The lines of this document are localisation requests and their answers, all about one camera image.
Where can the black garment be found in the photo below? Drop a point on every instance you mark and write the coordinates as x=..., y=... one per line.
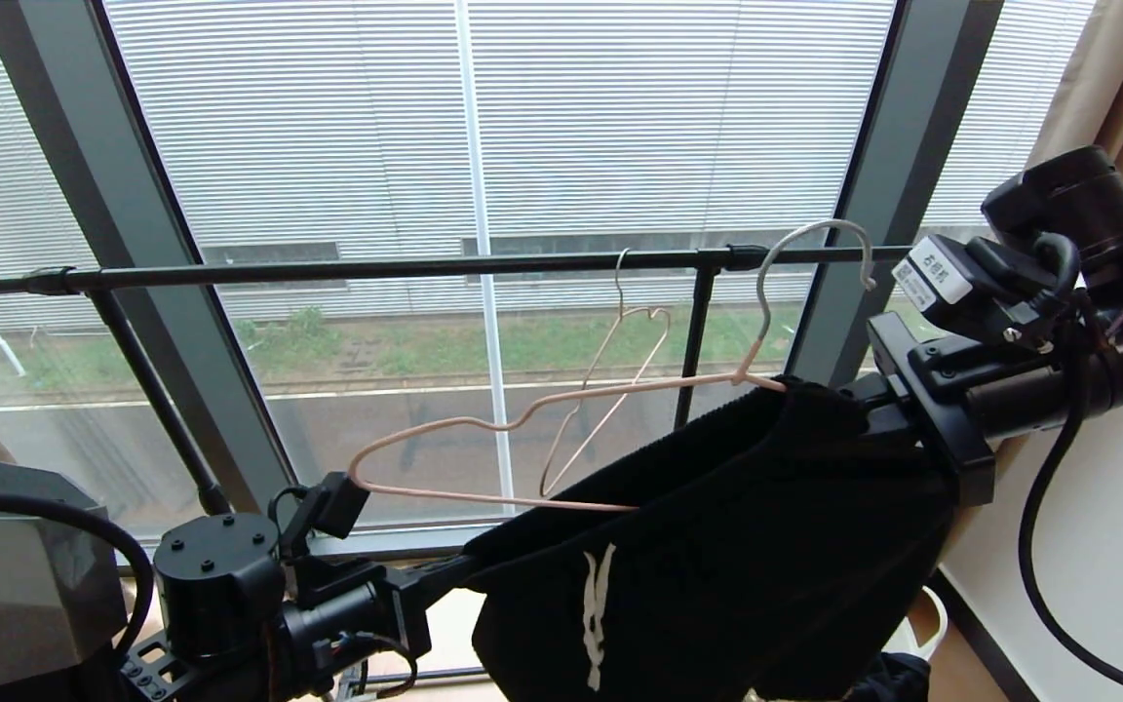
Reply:
x=898, y=678

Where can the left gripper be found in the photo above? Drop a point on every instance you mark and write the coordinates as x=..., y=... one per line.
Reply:
x=357, y=619

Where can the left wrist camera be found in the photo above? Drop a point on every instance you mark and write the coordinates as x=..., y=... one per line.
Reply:
x=337, y=507

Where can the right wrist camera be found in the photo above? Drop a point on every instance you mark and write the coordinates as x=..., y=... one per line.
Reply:
x=961, y=283

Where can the window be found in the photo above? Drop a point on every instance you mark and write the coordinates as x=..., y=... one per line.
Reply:
x=181, y=146

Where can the black shorts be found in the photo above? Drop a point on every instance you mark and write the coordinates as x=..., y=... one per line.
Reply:
x=717, y=536

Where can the pink clothes hanger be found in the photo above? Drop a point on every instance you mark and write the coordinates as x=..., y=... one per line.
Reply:
x=544, y=485
x=522, y=498

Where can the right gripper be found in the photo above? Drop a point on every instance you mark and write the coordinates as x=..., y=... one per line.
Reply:
x=951, y=400

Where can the black clothes rack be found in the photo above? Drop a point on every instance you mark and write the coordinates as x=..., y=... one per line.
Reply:
x=425, y=265

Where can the white laundry basket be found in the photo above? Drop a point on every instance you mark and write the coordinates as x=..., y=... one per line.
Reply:
x=927, y=624

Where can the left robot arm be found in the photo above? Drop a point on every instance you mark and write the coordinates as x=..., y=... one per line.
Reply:
x=16, y=575

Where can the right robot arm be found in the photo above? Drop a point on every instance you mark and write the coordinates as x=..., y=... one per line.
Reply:
x=1078, y=195

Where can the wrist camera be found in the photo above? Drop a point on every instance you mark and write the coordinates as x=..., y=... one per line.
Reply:
x=961, y=283
x=337, y=507

